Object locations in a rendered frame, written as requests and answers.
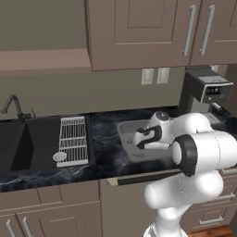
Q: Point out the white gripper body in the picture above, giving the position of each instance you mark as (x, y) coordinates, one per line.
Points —
(138, 138)

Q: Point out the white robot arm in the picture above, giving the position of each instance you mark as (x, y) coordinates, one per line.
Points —
(197, 154)

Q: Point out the grey tupperware container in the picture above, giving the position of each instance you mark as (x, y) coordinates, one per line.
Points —
(126, 135)

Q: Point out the brown dishwasher front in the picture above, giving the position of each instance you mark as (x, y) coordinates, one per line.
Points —
(123, 209)

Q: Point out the black silver coffee machine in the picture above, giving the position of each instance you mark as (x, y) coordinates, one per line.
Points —
(200, 84)

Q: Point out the long brown drawer front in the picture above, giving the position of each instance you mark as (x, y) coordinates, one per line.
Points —
(69, 193)

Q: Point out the black kitchen sink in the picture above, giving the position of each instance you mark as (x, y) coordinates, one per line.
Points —
(37, 145)

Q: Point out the brown base cupboard door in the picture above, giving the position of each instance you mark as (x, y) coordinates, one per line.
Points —
(3, 227)
(68, 220)

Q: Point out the dark grey sink tap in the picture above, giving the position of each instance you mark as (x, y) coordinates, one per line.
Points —
(17, 106)

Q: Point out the short brown drawer front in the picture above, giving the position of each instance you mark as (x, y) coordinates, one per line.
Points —
(18, 200)

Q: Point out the white wall socket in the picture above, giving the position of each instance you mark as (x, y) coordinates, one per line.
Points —
(215, 68)
(163, 75)
(147, 76)

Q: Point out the wide brown wall cupboard door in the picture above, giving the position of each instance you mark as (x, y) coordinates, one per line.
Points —
(139, 31)

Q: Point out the brown wall shelf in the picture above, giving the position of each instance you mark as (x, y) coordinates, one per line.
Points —
(43, 61)

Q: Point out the narrow brown wall cupboard door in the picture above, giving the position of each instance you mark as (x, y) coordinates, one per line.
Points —
(222, 31)

